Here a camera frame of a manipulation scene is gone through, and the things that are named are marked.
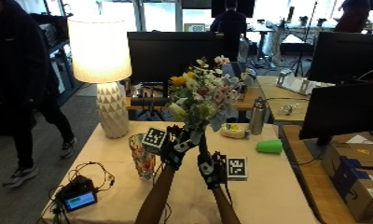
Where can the steel water bottle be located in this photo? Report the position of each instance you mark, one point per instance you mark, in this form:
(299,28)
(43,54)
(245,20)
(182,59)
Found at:
(257,115)

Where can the cardboard box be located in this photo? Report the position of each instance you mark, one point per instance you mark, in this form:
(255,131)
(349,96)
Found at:
(355,179)

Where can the white roll of tape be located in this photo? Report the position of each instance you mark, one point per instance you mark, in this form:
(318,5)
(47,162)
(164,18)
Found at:
(233,130)

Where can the black device with blue screen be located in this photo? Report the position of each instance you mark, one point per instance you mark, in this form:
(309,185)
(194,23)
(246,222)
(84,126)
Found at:
(76,195)

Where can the person's left hand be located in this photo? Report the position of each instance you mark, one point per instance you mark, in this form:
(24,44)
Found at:
(176,151)

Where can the white marker cube on left glove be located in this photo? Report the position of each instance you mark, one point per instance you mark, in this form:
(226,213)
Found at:
(153,137)

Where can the green plastic cup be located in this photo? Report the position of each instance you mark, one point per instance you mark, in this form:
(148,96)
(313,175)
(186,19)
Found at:
(269,146)

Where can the white table lamp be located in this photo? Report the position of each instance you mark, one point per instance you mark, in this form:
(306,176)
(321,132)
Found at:
(101,68)

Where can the large black computer monitor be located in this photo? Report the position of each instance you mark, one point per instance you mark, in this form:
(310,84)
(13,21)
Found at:
(345,57)

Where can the white metal bracket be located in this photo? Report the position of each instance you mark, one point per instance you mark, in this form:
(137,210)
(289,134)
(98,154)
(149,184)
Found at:
(295,82)

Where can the white marker cube on glove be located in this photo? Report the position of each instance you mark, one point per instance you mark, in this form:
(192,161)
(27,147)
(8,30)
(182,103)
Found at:
(153,137)
(237,168)

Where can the mixed flower bouquet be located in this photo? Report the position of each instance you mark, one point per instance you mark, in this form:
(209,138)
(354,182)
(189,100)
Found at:
(202,93)

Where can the clear glass vase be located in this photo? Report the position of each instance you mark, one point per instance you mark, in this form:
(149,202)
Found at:
(142,157)

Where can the white marker cube on right glove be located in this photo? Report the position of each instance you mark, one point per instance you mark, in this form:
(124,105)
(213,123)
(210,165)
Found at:
(237,168)

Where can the black monitor with stand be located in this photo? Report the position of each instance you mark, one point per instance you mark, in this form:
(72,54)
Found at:
(343,112)

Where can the black tripod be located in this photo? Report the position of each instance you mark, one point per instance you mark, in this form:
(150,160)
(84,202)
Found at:
(303,40)

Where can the beige tablecloth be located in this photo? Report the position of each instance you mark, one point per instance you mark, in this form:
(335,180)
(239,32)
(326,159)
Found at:
(251,193)

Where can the person's right hand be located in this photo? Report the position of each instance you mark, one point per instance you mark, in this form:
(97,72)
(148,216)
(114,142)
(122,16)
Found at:
(209,169)

